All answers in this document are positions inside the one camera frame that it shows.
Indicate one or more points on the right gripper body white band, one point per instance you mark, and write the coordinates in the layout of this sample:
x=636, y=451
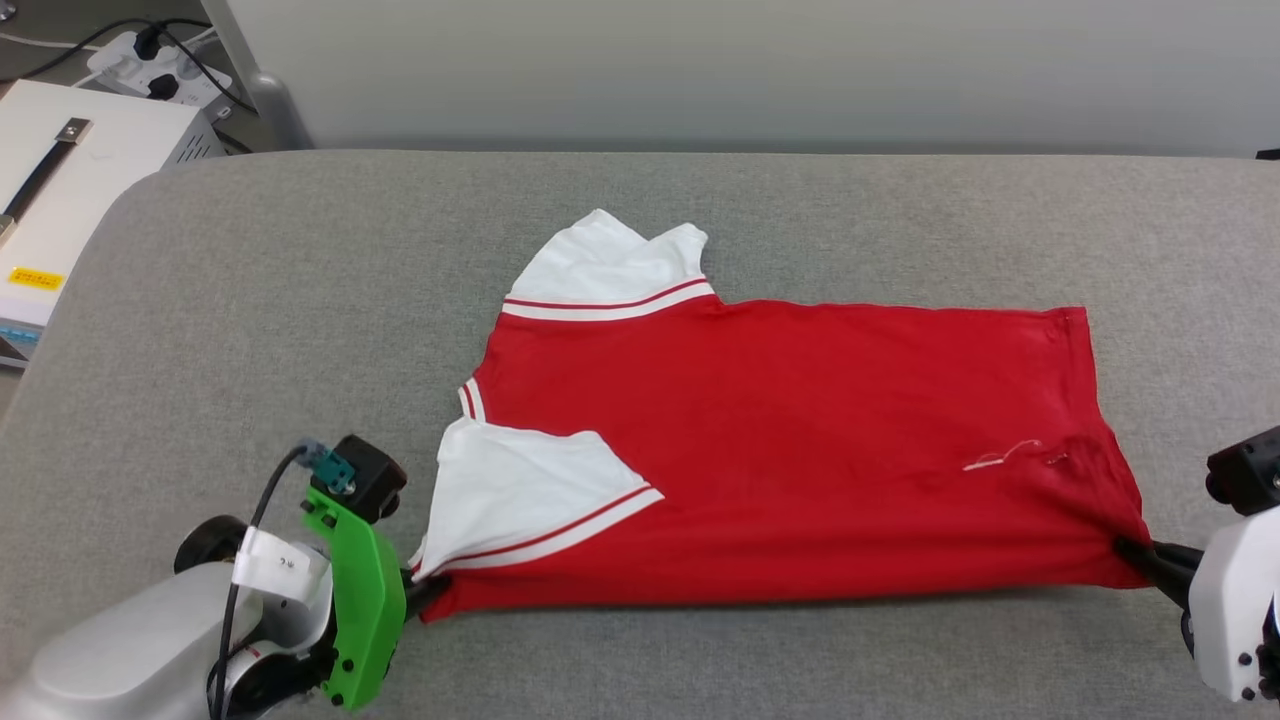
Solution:
x=1235, y=610

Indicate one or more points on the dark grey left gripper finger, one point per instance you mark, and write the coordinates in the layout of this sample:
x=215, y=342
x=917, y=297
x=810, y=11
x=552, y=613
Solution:
x=425, y=584
x=415, y=607

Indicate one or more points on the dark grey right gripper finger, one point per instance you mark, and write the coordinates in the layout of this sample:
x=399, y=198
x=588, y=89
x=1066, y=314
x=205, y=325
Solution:
x=1170, y=590
x=1160, y=555

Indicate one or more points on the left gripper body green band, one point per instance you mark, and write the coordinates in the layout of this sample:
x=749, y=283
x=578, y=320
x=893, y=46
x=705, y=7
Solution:
x=365, y=610

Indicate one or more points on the red white basketball jersey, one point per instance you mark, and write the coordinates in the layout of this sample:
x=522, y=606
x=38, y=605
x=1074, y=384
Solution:
x=800, y=440

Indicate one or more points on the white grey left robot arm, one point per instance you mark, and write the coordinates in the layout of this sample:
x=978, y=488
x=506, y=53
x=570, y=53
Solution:
x=130, y=650

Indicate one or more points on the grey partition foot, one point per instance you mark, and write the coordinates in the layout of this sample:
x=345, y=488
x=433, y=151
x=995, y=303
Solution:
x=280, y=110

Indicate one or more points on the white power strip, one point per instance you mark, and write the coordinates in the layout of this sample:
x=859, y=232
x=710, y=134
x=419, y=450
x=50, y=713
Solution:
x=160, y=70

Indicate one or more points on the white partition panel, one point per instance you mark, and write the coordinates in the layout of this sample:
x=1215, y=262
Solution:
x=750, y=70

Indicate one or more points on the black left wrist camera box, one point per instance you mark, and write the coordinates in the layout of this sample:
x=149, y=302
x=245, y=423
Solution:
x=365, y=480

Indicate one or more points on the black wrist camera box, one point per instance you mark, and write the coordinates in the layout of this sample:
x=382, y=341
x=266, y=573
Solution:
x=1245, y=470
x=365, y=480

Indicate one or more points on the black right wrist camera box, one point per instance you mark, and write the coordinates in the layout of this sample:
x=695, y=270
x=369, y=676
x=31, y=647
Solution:
x=1245, y=470

